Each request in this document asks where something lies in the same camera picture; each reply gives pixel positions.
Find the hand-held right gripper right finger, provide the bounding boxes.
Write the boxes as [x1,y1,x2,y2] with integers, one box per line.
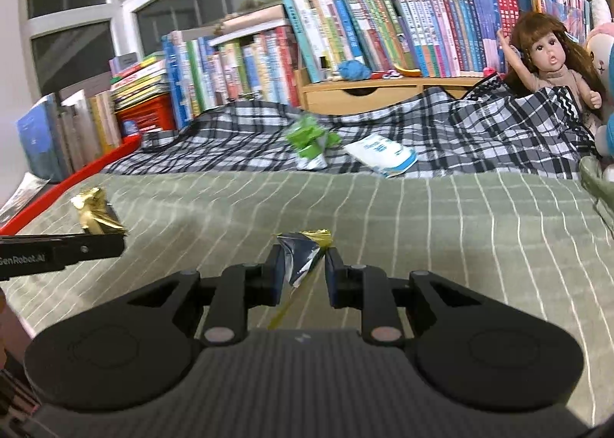
[325,248,485,347]

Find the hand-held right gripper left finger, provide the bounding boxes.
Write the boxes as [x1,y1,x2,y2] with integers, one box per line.
[127,243,287,347]

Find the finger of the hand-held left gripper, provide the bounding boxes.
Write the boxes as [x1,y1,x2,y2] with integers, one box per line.
[53,233,127,272]

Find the silver foil wrapper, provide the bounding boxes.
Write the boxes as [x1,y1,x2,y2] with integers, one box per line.
[267,228,333,331]

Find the small gold foil wrapper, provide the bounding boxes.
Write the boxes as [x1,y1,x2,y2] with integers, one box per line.
[70,186,128,236]

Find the row of worn grey books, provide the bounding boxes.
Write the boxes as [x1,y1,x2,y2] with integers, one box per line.
[53,90,123,170]

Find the stack of flat picture books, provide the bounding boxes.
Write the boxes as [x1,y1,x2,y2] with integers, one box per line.
[109,51,170,112]

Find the row of short upright books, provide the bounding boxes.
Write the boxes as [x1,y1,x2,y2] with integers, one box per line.
[160,25,304,132]

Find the row of tall upright books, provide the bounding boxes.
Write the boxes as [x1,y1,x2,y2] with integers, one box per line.
[278,0,534,84]

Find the row of pastel books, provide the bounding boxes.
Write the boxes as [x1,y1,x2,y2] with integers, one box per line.
[530,0,594,45]

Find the glossy paper sheet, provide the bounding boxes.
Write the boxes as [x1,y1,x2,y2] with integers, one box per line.
[0,173,50,224]

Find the red tray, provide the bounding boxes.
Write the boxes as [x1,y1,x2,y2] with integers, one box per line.
[0,133,143,236]

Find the green checked blanket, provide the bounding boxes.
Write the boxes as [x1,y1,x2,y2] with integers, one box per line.
[0,170,614,339]

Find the large blue hardcover book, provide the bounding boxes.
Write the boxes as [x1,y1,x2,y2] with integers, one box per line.
[17,99,62,183]

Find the white blue packet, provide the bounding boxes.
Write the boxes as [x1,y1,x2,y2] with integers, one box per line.
[343,135,418,179]

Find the bright green wrapper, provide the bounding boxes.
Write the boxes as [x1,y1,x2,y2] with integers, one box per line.
[286,114,343,171]

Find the black white plaid cloth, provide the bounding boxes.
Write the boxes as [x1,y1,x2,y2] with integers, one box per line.
[103,73,596,180]

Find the red plastic crate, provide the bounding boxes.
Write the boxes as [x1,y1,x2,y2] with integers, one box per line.
[115,95,177,137]

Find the wooden drawer box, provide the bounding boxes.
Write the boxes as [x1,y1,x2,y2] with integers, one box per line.
[297,74,500,116]

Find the blue yarn ball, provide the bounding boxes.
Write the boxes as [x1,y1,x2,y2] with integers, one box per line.
[338,60,373,83]

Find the orange curved plastic piece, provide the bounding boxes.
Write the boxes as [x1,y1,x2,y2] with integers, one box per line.
[384,64,424,80]

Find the green plush toy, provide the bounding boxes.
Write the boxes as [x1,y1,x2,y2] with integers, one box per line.
[578,155,614,219]

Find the brown haired doll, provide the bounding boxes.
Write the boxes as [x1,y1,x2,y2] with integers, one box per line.
[494,11,611,132]

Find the pink white plush toy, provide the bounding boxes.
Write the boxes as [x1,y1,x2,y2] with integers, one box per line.
[582,0,614,80]

